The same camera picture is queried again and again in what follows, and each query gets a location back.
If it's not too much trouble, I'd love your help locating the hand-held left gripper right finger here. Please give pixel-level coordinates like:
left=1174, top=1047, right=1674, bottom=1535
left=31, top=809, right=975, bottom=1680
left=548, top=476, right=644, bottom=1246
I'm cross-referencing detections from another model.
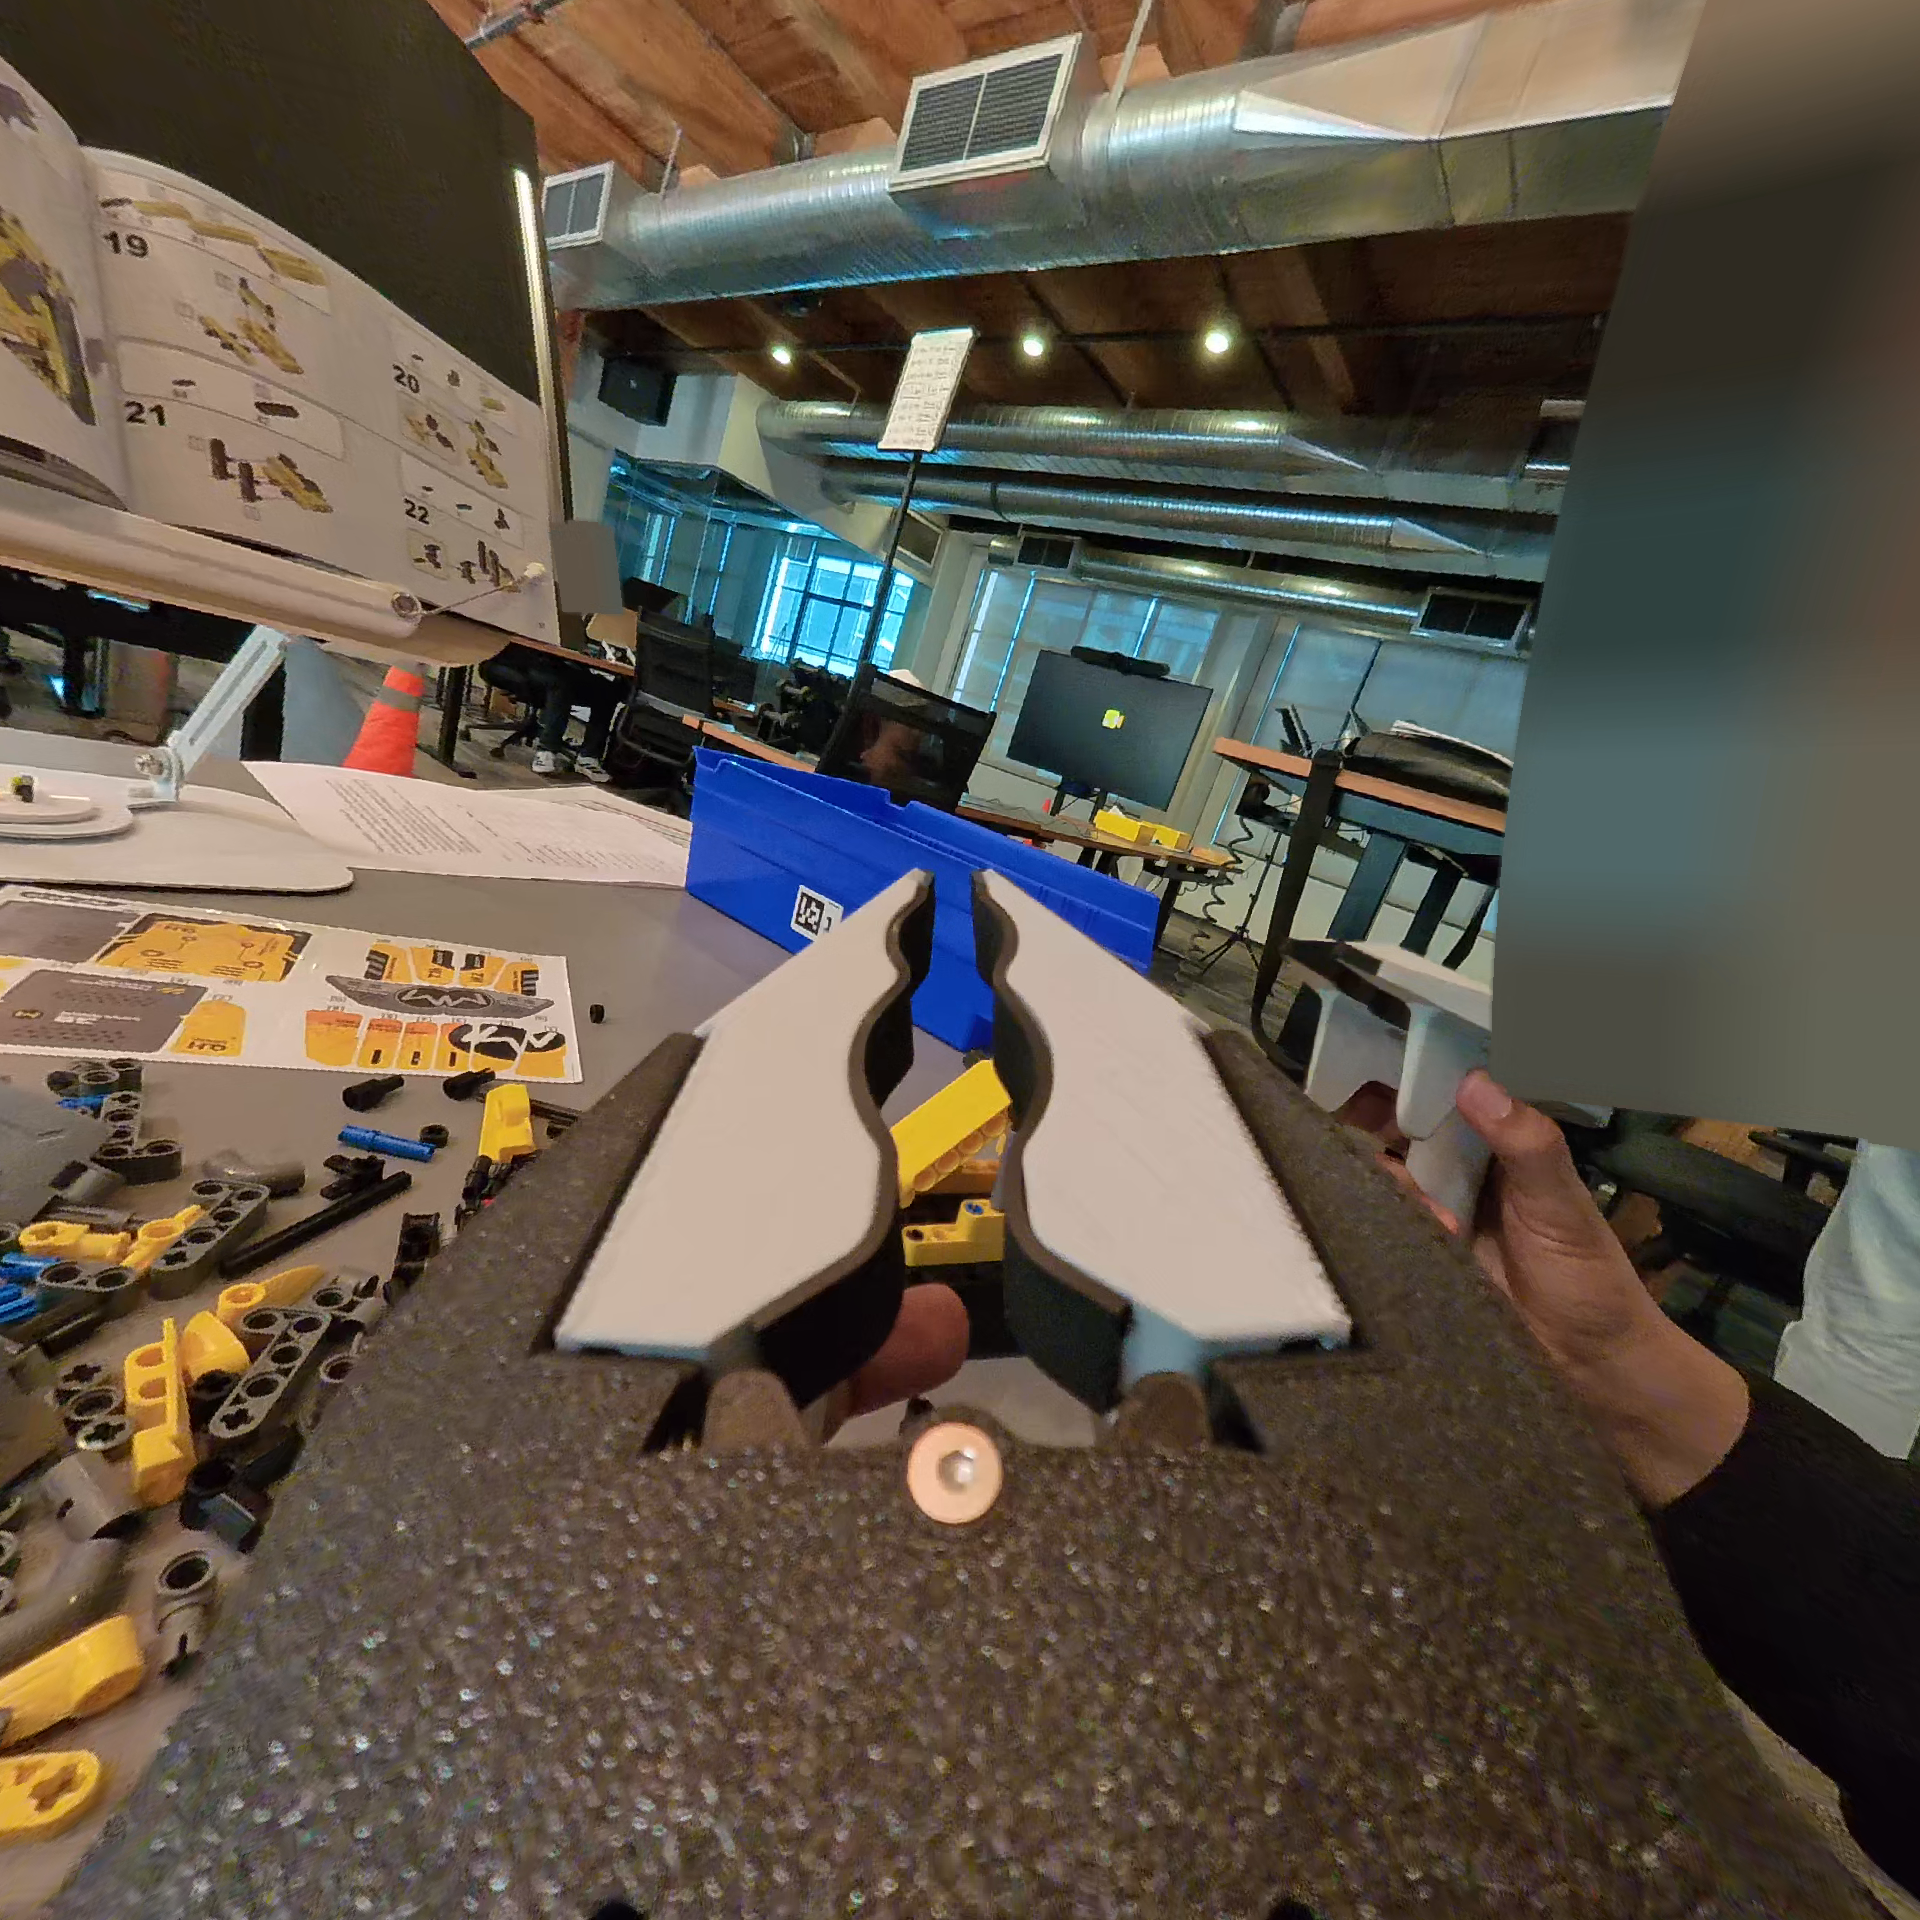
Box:
left=973, top=867, right=1359, bottom=1417

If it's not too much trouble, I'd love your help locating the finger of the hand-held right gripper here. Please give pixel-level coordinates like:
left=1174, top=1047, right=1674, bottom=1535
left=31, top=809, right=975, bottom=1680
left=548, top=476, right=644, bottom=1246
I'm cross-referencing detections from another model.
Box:
left=1287, top=936, right=1503, bottom=1117

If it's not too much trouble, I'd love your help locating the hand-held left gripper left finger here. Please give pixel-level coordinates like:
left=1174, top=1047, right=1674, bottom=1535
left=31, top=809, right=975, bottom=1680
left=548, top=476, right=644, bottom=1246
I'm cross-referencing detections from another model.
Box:
left=552, top=867, right=941, bottom=1413

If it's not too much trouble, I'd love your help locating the yellow brick vehicle model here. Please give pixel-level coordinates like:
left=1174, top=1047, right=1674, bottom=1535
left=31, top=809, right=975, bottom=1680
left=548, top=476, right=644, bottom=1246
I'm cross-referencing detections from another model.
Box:
left=892, top=1056, right=1021, bottom=1271

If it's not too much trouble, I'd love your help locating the person's right forearm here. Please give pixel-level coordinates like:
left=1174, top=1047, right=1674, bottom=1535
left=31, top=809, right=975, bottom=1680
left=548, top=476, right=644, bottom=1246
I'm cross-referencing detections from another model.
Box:
left=1643, top=1373, right=1920, bottom=1892

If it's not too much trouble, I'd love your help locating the person's left hand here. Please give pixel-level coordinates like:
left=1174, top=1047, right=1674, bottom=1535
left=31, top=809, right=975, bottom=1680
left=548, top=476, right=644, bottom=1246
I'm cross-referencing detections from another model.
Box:
left=823, top=1282, right=975, bottom=1443

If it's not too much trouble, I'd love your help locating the person's right hand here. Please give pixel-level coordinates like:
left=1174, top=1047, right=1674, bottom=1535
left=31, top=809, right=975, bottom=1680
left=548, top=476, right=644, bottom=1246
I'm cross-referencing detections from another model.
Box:
left=1381, top=1072, right=1753, bottom=1513

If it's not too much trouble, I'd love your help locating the blue plastic bin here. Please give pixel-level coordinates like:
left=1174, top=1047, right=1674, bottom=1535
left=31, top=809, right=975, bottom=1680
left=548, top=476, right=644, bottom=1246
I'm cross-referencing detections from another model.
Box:
left=687, top=747, right=1165, bottom=1053

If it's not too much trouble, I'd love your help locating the wooden desk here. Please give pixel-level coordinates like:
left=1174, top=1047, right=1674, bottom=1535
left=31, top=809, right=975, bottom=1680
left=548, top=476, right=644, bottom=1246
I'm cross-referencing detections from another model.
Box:
left=961, top=795, right=1249, bottom=962

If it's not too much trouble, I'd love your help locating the black monitor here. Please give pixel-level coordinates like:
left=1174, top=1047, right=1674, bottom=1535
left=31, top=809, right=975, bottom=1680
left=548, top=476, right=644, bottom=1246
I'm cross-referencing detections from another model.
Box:
left=1004, top=648, right=1219, bottom=812

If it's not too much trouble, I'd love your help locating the printed paper sheet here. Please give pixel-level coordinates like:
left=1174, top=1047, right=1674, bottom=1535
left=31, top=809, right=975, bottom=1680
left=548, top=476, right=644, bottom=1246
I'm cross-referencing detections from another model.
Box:
left=247, top=763, right=697, bottom=890

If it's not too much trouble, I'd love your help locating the black mesh office chair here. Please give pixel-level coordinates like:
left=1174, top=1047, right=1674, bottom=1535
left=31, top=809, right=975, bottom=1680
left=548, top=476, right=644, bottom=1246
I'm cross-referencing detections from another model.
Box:
left=816, top=666, right=1000, bottom=820

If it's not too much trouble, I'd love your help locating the yellow black sticker sheet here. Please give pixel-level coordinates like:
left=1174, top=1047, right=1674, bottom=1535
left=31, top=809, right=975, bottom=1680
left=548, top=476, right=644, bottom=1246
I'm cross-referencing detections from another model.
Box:
left=0, top=885, right=585, bottom=1086

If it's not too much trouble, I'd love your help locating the orange traffic cone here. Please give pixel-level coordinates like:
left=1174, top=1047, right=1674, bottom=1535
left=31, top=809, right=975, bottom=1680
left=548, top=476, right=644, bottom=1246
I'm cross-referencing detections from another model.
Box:
left=344, top=662, right=430, bottom=781

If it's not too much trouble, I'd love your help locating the white book stand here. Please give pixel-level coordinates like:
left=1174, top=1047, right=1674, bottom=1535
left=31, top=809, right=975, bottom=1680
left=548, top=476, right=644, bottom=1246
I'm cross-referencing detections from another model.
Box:
left=0, top=465, right=512, bottom=895

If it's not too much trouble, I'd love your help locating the pile of brick parts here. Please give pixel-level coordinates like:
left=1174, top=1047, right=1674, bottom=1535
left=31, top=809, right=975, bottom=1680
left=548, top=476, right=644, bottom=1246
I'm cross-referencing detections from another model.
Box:
left=0, top=1051, right=588, bottom=1849

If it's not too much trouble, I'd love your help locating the white sign on pole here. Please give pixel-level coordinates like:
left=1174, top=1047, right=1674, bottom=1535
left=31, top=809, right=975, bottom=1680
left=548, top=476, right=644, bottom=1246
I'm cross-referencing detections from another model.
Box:
left=863, top=326, right=979, bottom=679

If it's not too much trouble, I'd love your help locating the white air vent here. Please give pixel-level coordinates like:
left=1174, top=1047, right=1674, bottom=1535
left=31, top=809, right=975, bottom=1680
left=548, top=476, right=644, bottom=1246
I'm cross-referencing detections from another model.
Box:
left=888, top=32, right=1086, bottom=198

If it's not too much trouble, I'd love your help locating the instruction booklet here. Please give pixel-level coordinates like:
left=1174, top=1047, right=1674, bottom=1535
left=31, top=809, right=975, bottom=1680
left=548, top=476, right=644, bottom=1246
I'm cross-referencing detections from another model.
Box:
left=0, top=52, right=565, bottom=648

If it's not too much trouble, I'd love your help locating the large black panel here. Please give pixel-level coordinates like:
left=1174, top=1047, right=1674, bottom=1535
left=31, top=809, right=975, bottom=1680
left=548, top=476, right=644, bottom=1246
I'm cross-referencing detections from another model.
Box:
left=0, top=0, right=542, bottom=400

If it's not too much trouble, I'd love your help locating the silver ceiling duct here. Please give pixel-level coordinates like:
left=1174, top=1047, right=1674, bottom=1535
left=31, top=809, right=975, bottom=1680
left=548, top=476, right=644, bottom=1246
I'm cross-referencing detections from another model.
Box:
left=547, top=0, right=1705, bottom=311

